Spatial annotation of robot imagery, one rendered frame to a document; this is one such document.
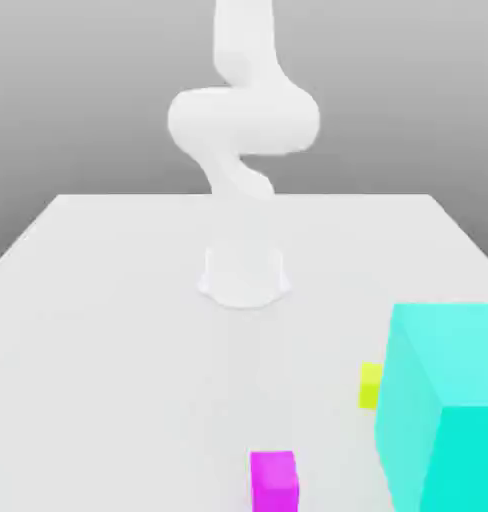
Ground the small yellow cube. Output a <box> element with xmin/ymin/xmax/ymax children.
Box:
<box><xmin>357</xmin><ymin>361</ymin><xmax>384</xmax><ymax>411</ymax></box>

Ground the small magenta cube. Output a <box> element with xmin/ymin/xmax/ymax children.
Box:
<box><xmin>249</xmin><ymin>450</ymin><xmax>300</xmax><ymax>512</ymax></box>

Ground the large cyan box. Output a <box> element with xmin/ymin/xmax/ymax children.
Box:
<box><xmin>373</xmin><ymin>302</ymin><xmax>488</xmax><ymax>512</ymax></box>

